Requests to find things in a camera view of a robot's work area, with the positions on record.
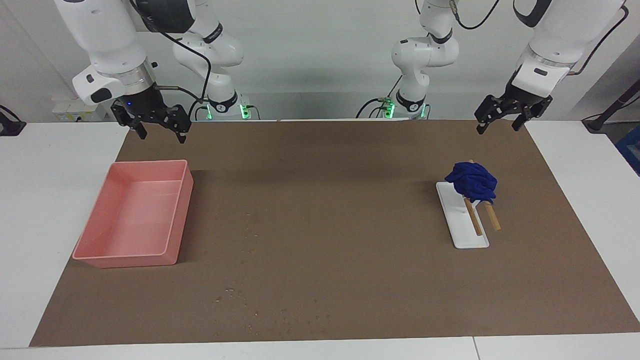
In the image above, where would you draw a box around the blue towel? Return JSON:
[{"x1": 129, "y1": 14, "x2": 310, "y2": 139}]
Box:
[{"x1": 444, "y1": 161, "x2": 499, "y2": 206}]

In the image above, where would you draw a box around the white power strip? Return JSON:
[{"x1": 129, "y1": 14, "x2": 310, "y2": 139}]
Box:
[{"x1": 52, "y1": 97, "x2": 114, "y2": 123}]

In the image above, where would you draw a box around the pink plastic bin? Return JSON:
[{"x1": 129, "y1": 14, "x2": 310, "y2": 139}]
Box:
[{"x1": 72, "y1": 159, "x2": 194, "y2": 269}]

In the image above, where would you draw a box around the wooden rod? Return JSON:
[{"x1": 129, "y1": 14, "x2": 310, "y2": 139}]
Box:
[
  {"x1": 463, "y1": 159, "x2": 484, "y2": 237},
  {"x1": 482, "y1": 201, "x2": 502, "y2": 232}
]

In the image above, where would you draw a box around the black stand leg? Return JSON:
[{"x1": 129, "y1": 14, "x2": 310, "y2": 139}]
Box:
[{"x1": 582, "y1": 80, "x2": 640, "y2": 133}]

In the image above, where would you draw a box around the white rectangular tray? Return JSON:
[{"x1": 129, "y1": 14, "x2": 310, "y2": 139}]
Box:
[{"x1": 435, "y1": 181, "x2": 490, "y2": 250}]

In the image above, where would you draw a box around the blue crate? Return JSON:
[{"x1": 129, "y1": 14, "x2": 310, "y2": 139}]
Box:
[{"x1": 615, "y1": 125, "x2": 640, "y2": 177}]

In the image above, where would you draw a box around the brown table mat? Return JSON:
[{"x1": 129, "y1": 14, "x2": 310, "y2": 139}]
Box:
[{"x1": 29, "y1": 119, "x2": 640, "y2": 347}]

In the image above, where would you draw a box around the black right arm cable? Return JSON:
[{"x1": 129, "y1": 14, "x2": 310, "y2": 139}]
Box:
[{"x1": 131, "y1": 0, "x2": 213, "y2": 121}]

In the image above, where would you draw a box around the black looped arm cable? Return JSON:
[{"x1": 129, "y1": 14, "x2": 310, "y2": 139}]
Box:
[{"x1": 447, "y1": 0, "x2": 502, "y2": 30}]

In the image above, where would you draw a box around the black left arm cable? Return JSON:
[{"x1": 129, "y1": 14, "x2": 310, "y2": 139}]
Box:
[{"x1": 567, "y1": 4, "x2": 630, "y2": 77}]

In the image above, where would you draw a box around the black base cable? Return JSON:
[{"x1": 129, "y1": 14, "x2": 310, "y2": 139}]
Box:
[{"x1": 356, "y1": 75, "x2": 404, "y2": 119}]

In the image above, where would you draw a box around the black clamp mount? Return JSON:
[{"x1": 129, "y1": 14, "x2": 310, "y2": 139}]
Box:
[{"x1": 0, "y1": 105, "x2": 27, "y2": 137}]

